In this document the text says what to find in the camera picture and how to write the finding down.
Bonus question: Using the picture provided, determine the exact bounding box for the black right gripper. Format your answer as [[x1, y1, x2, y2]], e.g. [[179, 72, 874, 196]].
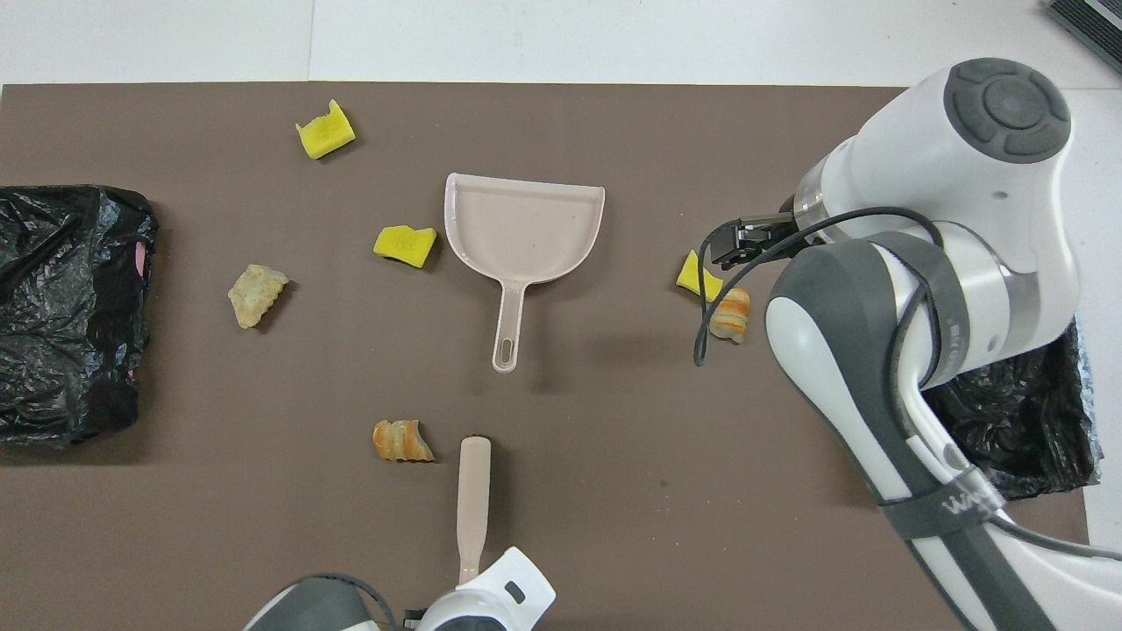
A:
[[701, 213, 803, 271]]

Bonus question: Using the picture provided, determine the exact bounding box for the beige plastic dustpan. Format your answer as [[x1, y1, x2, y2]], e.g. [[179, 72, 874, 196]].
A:
[[444, 172, 607, 375]]

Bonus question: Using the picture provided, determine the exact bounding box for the blocky yellow sponge piece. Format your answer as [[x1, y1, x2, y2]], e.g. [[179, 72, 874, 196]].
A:
[[373, 225, 438, 269]]

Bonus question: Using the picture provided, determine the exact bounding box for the beige stone chunk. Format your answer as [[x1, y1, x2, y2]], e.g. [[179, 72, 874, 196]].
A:
[[373, 419, 436, 464]]

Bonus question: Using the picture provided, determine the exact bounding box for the notched yellow sponge piece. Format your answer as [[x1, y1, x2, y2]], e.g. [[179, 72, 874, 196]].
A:
[[295, 99, 357, 161]]

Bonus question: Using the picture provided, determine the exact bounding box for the pale crusty bread piece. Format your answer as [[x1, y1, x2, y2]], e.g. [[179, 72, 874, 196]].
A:
[[227, 263, 291, 330]]

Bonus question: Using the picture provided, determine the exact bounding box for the black bag lined bin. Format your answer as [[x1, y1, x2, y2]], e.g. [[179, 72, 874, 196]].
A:
[[0, 184, 160, 450], [920, 317, 1103, 502]]

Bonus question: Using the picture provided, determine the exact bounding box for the small yellow sponge piece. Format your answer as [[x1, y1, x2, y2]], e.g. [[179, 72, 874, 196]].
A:
[[675, 250, 725, 303]]

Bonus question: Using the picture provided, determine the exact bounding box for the striped croissant bread piece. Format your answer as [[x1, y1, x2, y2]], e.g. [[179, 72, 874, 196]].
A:
[[708, 287, 752, 345]]

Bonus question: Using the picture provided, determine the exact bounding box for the brown table mat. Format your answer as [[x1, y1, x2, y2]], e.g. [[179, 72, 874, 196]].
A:
[[0, 83, 1097, 631]]

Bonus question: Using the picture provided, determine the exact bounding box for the dark ribbed panel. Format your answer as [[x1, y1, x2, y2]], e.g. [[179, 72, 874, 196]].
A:
[[1046, 0, 1122, 75]]

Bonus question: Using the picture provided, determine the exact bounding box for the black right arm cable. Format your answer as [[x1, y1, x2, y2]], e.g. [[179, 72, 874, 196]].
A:
[[692, 206, 1122, 562]]

